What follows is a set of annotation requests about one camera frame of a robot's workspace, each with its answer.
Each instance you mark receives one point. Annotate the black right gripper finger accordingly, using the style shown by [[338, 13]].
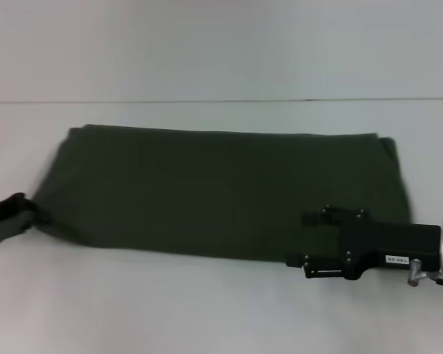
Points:
[[321, 267], [328, 217]]

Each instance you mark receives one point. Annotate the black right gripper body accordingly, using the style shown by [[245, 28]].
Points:
[[391, 239]]

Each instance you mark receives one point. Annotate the dark green t-shirt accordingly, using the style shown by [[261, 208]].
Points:
[[206, 191]]

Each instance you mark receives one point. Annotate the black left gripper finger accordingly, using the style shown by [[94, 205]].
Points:
[[41, 215]]

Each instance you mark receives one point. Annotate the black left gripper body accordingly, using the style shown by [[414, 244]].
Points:
[[5, 219]]

